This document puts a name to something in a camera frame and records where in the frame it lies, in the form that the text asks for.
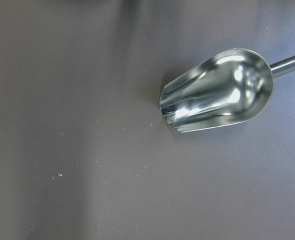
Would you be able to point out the metal scoop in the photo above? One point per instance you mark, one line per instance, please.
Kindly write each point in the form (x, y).
(230, 88)

